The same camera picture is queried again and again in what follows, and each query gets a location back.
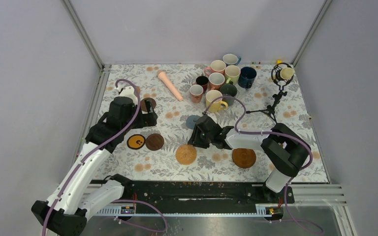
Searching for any pink silicone microphone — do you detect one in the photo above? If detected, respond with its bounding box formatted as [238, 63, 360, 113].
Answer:
[157, 70, 183, 101]

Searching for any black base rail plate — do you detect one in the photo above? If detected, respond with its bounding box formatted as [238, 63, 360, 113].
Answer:
[91, 179, 296, 215]

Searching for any dark walnut coaster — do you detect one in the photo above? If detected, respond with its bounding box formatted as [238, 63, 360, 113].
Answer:
[141, 97, 157, 113]
[146, 133, 164, 151]

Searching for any orange black smiley coaster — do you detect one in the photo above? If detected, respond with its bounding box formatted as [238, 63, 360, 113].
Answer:
[126, 134, 146, 150]

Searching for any light green mug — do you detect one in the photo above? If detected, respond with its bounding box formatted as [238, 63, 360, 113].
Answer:
[224, 65, 241, 84]

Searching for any blue-grey smiley coaster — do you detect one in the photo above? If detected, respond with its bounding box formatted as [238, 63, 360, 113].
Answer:
[185, 115, 200, 130]

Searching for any pink mug back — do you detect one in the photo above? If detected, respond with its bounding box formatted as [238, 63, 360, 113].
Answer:
[204, 60, 227, 77]

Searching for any cream microphone in shockmount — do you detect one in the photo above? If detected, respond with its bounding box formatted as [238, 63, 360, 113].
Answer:
[271, 62, 295, 87]

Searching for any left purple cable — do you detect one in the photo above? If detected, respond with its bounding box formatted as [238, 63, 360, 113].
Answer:
[40, 79, 168, 236]

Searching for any floral tablecloth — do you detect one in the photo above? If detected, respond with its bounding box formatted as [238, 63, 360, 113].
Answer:
[91, 63, 329, 183]

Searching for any aluminium frame rail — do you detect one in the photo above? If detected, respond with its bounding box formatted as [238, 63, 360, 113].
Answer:
[61, 0, 104, 70]

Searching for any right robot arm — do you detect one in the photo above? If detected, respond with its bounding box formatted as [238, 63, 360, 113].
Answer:
[188, 115, 313, 203]

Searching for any yellow mug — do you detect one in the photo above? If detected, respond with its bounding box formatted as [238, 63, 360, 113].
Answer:
[206, 90, 228, 113]

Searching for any pink mug centre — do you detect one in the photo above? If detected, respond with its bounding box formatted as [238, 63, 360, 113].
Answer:
[208, 72, 226, 90]

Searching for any black mug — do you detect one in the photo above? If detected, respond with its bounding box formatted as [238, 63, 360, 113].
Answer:
[195, 76, 209, 93]

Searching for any purple cable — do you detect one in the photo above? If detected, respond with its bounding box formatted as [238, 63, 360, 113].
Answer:
[203, 95, 325, 235]
[40, 79, 168, 236]

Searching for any navy blue mug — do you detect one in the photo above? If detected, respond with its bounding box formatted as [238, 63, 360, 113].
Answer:
[237, 66, 257, 89]

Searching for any white blue-handled mug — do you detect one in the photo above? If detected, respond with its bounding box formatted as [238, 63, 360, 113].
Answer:
[222, 54, 241, 66]

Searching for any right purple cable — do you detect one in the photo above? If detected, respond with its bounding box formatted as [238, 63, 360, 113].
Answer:
[203, 95, 325, 235]

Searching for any small pink patterned mug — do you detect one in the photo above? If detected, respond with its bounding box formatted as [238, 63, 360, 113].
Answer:
[189, 84, 204, 103]

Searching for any dark green mug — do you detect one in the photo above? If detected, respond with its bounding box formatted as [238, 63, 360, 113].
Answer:
[219, 84, 238, 106]

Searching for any woven rattan coaster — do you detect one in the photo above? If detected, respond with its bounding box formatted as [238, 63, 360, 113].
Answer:
[175, 145, 197, 165]

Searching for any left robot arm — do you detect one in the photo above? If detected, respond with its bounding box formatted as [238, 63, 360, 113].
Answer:
[31, 96, 158, 236]

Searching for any brown ceramic saucer near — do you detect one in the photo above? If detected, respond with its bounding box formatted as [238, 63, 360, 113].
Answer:
[232, 148, 256, 169]

